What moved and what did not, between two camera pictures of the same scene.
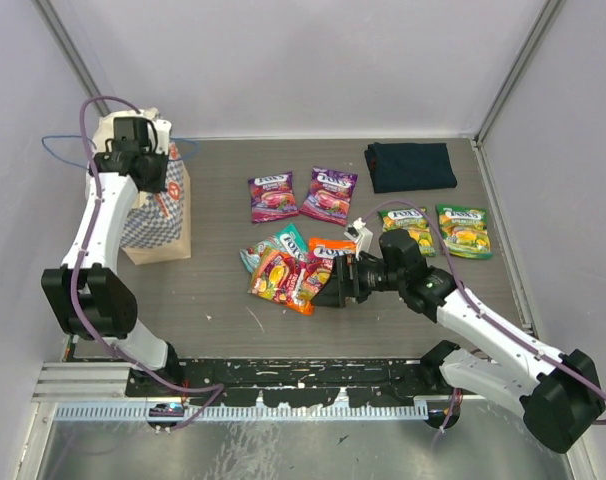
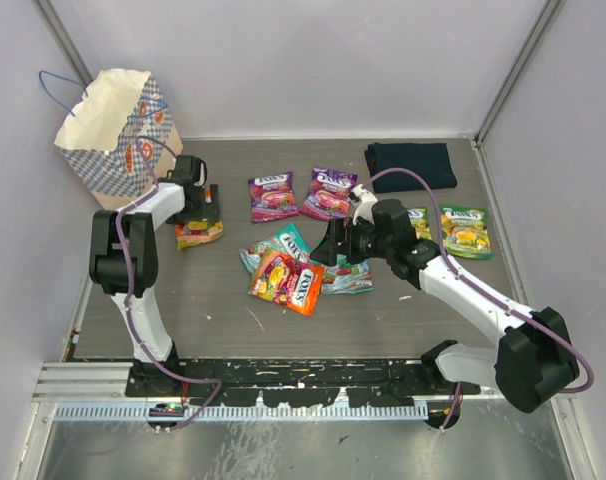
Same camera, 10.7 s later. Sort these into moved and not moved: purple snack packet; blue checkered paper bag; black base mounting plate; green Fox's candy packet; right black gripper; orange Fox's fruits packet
Moved: right black gripper; blue checkered paper bag; orange Fox's fruits packet
Not moved: black base mounting plate; purple snack packet; green Fox's candy packet
